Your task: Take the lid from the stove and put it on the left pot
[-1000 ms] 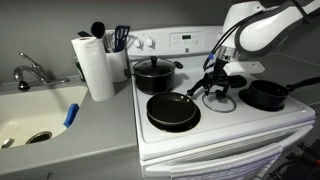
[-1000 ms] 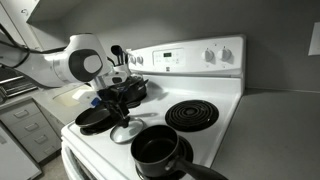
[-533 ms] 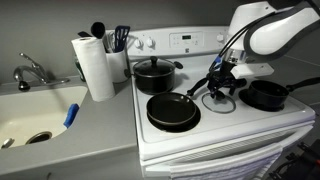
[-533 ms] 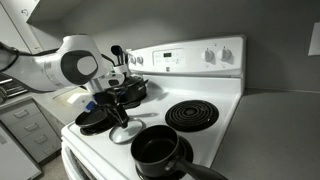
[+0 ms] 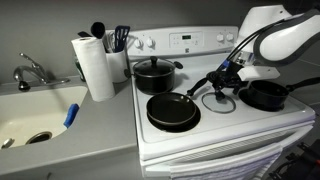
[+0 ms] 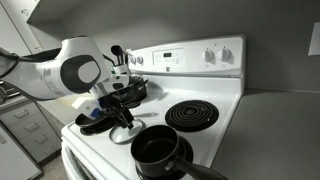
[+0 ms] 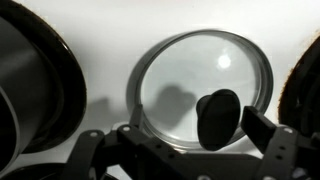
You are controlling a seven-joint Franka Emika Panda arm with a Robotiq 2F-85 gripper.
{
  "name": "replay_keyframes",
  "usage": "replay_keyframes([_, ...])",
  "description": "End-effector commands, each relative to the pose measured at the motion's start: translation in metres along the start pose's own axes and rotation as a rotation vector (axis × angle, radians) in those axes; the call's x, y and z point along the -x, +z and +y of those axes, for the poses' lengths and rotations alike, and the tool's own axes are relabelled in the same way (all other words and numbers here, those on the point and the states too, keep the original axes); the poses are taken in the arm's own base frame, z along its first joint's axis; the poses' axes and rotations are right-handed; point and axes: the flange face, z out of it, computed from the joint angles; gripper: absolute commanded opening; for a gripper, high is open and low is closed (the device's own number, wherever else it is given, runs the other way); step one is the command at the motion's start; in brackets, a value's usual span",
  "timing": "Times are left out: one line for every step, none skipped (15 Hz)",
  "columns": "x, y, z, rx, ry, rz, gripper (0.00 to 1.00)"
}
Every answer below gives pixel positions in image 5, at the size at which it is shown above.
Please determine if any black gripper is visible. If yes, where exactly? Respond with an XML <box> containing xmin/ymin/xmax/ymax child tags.
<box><xmin>213</xmin><ymin>61</ymin><xmax>248</xmax><ymax>102</ymax></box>

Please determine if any glass lid with black knob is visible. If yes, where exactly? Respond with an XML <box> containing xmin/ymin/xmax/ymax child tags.
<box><xmin>201</xmin><ymin>90</ymin><xmax>237</xmax><ymax>115</ymax></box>

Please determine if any white electric stove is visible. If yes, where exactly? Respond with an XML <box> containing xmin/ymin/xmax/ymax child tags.
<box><xmin>124</xmin><ymin>25</ymin><xmax>316</xmax><ymax>180</ymax></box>

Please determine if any large pot glass lid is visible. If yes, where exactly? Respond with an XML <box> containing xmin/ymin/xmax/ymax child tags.
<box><xmin>132</xmin><ymin>55</ymin><xmax>176</xmax><ymax>78</ymax></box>

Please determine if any black frying pan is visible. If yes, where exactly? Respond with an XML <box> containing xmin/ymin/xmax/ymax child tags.
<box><xmin>146</xmin><ymin>77</ymin><xmax>209</xmax><ymax>127</ymax></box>

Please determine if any white striped dish towel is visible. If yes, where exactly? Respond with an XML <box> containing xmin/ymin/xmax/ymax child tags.
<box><xmin>169</xmin><ymin>146</ymin><xmax>284</xmax><ymax>180</ymax></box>

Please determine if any white utensil holder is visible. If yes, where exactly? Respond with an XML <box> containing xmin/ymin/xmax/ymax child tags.
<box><xmin>105</xmin><ymin>49</ymin><xmax>130</xmax><ymax>84</ymax></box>

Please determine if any blue slotted spatula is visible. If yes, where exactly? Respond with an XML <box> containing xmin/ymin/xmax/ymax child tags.
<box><xmin>114</xmin><ymin>25</ymin><xmax>131</xmax><ymax>53</ymax></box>

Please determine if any white paper towel roll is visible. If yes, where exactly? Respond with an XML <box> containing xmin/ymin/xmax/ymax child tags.
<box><xmin>70</xmin><ymin>36</ymin><xmax>116</xmax><ymax>103</ymax></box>

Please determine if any black ladle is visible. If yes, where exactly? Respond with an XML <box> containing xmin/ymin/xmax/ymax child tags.
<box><xmin>90</xmin><ymin>21</ymin><xmax>111</xmax><ymax>54</ymax></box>

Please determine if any green bottle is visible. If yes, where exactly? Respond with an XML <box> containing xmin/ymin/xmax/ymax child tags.
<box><xmin>73</xmin><ymin>56</ymin><xmax>86</xmax><ymax>83</ymax></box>

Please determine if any chrome sink faucet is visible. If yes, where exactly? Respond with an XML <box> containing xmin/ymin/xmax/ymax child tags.
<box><xmin>13</xmin><ymin>52</ymin><xmax>71</xmax><ymax>86</ymax></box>

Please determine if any cream kitchen sink basin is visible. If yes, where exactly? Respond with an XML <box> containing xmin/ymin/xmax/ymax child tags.
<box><xmin>0</xmin><ymin>84</ymin><xmax>89</xmax><ymax>150</ymax></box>

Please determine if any black sink sprayer head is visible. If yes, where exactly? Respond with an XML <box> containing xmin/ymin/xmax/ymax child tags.
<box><xmin>18</xmin><ymin>80</ymin><xmax>32</xmax><ymax>92</ymax></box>

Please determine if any metal drain stopper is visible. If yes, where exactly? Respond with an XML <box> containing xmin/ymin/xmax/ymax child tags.
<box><xmin>0</xmin><ymin>137</ymin><xmax>16</xmax><ymax>150</ymax></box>

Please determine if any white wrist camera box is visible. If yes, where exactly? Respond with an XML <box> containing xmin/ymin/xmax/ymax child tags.
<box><xmin>237</xmin><ymin>65</ymin><xmax>281</xmax><ymax>82</ymax></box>

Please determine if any small black saucepan long handle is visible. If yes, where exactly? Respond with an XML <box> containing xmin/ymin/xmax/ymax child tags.
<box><xmin>247</xmin><ymin>76</ymin><xmax>320</xmax><ymax>108</ymax></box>

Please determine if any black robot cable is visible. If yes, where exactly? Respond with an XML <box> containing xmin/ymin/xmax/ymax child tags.
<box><xmin>229</xmin><ymin>18</ymin><xmax>291</xmax><ymax>63</ymax></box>

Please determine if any large black two-handled pot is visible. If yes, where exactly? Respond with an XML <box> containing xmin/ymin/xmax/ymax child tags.
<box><xmin>123</xmin><ymin>56</ymin><xmax>184</xmax><ymax>95</ymax></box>

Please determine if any wire whisk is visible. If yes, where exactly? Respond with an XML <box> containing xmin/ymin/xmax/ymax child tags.
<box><xmin>105</xmin><ymin>30</ymin><xmax>118</xmax><ymax>53</ymax></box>

